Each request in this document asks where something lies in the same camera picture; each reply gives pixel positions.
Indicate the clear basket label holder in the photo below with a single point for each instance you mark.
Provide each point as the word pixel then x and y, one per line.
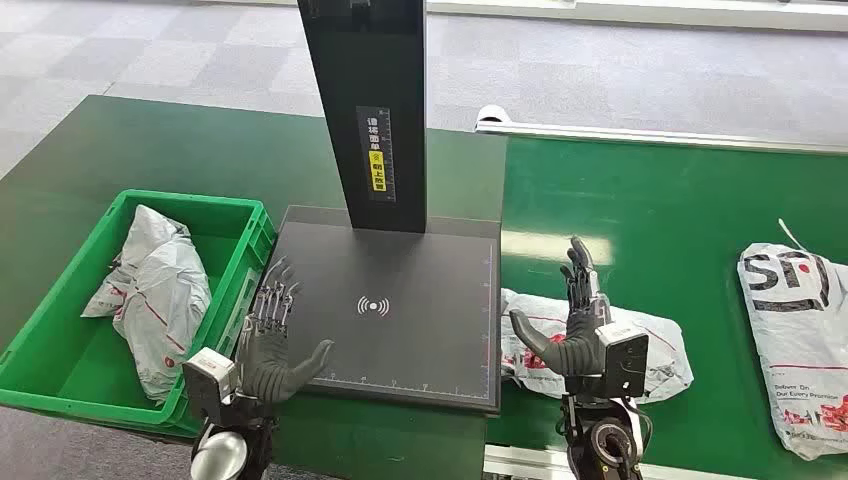
pixel 240 311

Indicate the green plastic basket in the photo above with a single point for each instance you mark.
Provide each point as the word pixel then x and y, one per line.
pixel 73 361

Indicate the small grey red-print mailer package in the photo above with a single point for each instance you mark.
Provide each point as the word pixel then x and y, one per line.
pixel 656 358

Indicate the crumpled grey mailer package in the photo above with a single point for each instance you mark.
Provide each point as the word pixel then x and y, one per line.
pixel 166 291

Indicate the black weighing device with column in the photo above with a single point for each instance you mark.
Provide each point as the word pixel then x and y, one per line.
pixel 411 344

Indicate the white conveyor roller cap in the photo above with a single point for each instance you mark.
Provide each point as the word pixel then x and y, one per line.
pixel 493 114

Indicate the short silver conveyor rail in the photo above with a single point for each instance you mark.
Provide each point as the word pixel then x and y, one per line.
pixel 523 464

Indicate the long silver conveyor rail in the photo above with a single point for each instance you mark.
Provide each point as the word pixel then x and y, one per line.
pixel 662 137

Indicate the white wall ledge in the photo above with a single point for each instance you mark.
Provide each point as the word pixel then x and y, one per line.
pixel 662 12

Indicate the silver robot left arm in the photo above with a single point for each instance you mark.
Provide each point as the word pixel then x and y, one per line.
pixel 220 456

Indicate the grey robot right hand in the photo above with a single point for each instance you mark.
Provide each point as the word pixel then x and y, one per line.
pixel 580 351

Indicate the green conveyor belt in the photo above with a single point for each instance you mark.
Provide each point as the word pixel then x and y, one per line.
pixel 662 199

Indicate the large grey SF mailer package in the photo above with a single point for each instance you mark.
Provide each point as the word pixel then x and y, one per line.
pixel 802 344

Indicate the black yellow column label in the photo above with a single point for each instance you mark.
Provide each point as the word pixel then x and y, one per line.
pixel 376 156

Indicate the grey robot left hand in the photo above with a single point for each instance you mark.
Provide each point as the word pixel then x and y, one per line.
pixel 265 364

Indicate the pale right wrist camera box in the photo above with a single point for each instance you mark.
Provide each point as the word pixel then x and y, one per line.
pixel 626 358

